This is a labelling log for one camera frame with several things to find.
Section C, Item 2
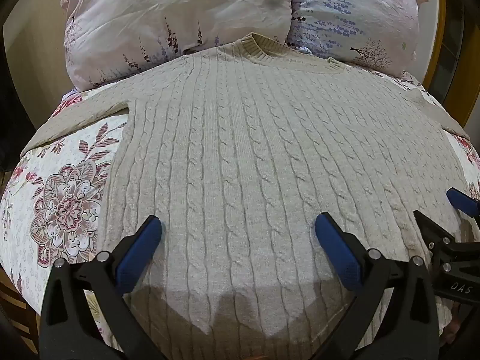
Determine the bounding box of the blue floral pillow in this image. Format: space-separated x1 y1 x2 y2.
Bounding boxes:
286 0 430 80

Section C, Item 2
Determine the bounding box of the pink floral pillow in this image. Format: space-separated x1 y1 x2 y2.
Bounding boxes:
60 0 293 93

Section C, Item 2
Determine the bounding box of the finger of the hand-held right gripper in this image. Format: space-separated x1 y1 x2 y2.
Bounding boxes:
446 188 480 218
413 210 457 260

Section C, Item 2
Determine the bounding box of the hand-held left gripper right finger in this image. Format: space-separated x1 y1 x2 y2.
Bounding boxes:
314 212 440 360

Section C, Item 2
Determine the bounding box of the wooden bed frame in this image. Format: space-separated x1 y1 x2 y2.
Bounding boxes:
0 266 41 349

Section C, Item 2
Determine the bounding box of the floral bedsheet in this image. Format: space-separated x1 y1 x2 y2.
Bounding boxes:
0 70 480 350

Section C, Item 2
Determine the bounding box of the yellow wooden door frame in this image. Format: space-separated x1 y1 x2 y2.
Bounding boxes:
420 0 480 126

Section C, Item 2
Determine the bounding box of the beige cable knit sweater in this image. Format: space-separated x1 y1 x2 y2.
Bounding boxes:
20 33 472 360

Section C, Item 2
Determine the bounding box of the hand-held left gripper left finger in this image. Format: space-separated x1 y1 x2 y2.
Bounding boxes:
39 215 177 360

